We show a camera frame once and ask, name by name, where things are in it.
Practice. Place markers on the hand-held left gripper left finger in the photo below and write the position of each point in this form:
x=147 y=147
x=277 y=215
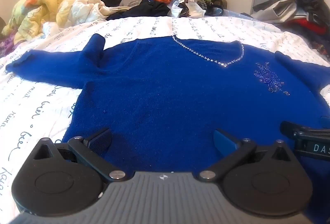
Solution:
x=100 y=139

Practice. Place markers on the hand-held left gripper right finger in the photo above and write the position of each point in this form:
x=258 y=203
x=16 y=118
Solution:
x=223 y=140

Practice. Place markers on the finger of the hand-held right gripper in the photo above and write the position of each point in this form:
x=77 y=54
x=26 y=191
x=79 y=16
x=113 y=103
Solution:
x=325 y=120
x=287 y=127

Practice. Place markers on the blue knit sweater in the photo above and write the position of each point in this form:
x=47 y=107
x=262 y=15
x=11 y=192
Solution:
x=167 y=89

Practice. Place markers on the pile of clothes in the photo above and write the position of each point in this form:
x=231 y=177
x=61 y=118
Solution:
x=296 y=7

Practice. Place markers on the white script-print bedsheet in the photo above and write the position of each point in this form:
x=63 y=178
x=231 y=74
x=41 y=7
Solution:
x=38 y=95

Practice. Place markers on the blue cup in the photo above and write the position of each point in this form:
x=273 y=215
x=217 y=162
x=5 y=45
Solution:
x=216 y=11

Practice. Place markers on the purple cloth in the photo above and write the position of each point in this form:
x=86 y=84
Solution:
x=6 y=40

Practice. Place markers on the dark navy cloth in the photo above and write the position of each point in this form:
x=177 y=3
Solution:
x=144 y=9

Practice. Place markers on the white crumpled wrappers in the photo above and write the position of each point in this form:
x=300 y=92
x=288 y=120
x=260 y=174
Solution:
x=189 y=7

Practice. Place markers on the grey cloth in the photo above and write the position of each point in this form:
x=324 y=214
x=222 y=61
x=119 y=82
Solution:
x=131 y=0

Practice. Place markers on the yellow floral quilt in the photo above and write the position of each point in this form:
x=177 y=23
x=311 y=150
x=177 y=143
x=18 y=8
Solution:
x=38 y=9

